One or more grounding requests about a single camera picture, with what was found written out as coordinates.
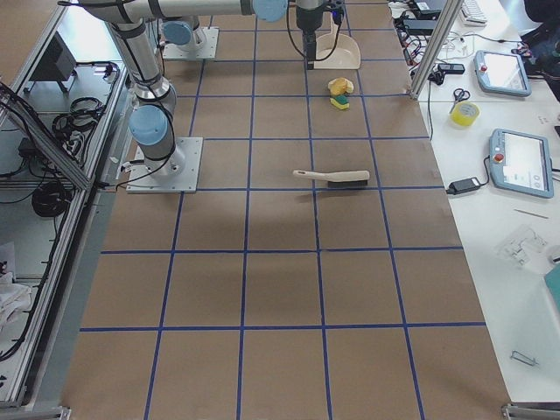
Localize yellow tape roll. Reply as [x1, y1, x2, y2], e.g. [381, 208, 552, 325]
[450, 101, 480, 127]

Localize near teach pendant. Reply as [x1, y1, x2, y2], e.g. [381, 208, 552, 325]
[489, 129, 555, 199]

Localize white crumpled cloth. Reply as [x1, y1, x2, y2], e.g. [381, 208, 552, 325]
[1, 271, 32, 329]

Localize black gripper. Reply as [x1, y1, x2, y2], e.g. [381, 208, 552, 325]
[296, 7, 323, 69]

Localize green yellow sponge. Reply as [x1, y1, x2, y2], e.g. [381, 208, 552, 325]
[330, 94, 350, 110]

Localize beige plastic dustpan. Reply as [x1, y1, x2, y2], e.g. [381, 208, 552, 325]
[313, 21, 361, 70]

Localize brown toy potato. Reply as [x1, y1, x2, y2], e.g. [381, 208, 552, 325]
[327, 78, 348, 96]

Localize beige hand brush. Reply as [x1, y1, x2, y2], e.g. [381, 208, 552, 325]
[292, 170, 370, 188]

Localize aluminium frame post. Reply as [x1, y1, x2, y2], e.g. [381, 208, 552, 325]
[409, 0, 462, 100]

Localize black handled scissors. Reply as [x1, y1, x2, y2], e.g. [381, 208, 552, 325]
[450, 87, 471, 113]

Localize black power adapter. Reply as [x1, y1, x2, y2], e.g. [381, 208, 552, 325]
[446, 177, 481, 195]

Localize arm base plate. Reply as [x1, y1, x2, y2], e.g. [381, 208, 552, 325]
[126, 137, 203, 193]
[163, 22, 219, 61]

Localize teach pendant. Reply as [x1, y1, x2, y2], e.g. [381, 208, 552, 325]
[473, 50, 532, 97]
[489, 129, 555, 199]

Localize far teach pendant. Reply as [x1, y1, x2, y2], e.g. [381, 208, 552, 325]
[473, 50, 532, 97]

